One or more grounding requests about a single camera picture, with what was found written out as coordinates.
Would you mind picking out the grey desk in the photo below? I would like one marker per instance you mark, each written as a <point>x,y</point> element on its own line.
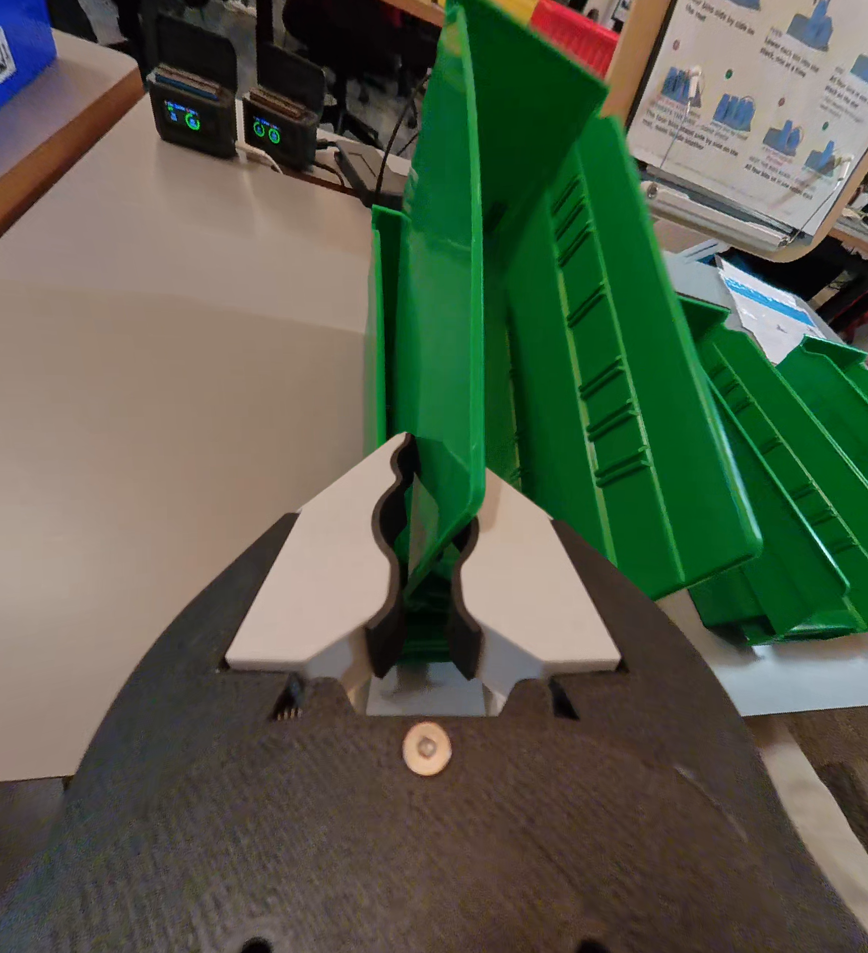
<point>166,417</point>

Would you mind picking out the instruction sheet on clipboard stand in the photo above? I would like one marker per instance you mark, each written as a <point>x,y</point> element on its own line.
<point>635,52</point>

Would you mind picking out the white document stand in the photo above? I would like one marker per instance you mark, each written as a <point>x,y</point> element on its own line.
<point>724,216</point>

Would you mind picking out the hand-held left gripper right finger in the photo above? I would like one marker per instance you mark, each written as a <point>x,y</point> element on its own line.
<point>538,595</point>

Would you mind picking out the black battery charger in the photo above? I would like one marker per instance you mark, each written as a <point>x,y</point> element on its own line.
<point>192,112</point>
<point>283,128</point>

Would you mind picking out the printed instruction sheet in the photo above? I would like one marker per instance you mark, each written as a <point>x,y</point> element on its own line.
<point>769,82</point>

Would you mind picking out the red plastic bin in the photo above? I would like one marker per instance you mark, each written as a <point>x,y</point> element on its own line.
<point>575,30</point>

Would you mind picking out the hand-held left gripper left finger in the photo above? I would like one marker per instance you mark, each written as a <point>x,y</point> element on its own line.
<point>314,588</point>

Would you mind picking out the wood-edged table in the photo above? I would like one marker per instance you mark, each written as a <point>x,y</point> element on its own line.
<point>46,126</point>

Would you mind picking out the white blue plastic pouch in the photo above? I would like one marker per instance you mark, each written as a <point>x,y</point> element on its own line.
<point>769,313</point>

